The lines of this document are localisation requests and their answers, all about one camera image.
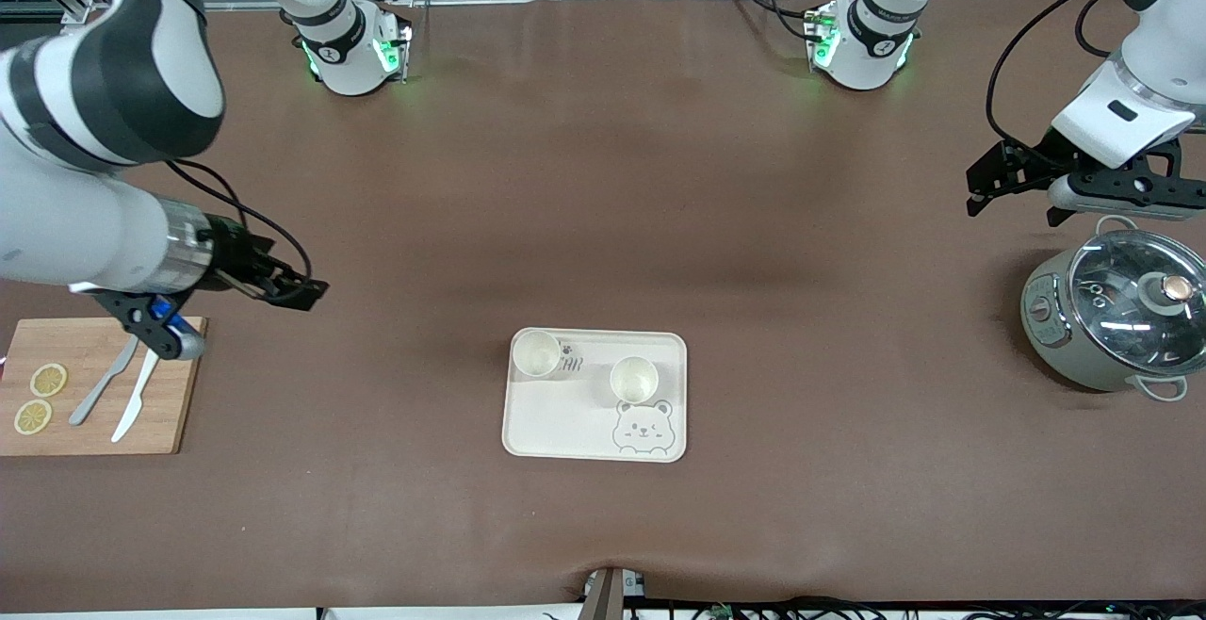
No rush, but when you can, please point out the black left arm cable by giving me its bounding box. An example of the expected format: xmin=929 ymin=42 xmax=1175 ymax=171
xmin=986 ymin=0 xmax=1115 ymax=146

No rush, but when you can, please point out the white plastic knife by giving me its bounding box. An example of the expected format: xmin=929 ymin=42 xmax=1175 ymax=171
xmin=110 ymin=347 xmax=161 ymax=444

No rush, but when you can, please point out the grey bracket at table edge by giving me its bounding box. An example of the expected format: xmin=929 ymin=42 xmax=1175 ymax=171
xmin=584 ymin=566 xmax=647 ymax=620

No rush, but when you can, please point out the glass pot lid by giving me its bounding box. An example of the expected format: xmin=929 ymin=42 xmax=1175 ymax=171
xmin=1067 ymin=229 xmax=1206 ymax=378

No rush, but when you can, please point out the wooden cutting board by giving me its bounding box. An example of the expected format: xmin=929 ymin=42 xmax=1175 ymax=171
xmin=0 ymin=317 xmax=208 ymax=457

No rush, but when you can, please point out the cream tray with bear print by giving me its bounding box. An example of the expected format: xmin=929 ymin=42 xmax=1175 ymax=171
xmin=501 ymin=327 xmax=689 ymax=464

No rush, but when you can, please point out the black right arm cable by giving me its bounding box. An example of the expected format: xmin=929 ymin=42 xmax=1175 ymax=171
xmin=168 ymin=160 xmax=315 ymax=284

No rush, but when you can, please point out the grey plastic knife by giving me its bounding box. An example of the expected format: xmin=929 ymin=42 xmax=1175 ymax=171
xmin=68 ymin=337 xmax=139 ymax=427

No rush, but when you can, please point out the grey-green electric pot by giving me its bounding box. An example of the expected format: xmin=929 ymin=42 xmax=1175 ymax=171
xmin=1020 ymin=215 xmax=1206 ymax=402

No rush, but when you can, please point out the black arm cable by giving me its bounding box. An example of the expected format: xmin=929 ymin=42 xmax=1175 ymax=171
xmin=168 ymin=160 xmax=315 ymax=284
xmin=986 ymin=0 xmax=1115 ymax=146

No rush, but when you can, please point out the white plastic cup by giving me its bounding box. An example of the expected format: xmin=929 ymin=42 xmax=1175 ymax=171
xmin=512 ymin=330 xmax=562 ymax=380
xmin=610 ymin=356 xmax=660 ymax=405

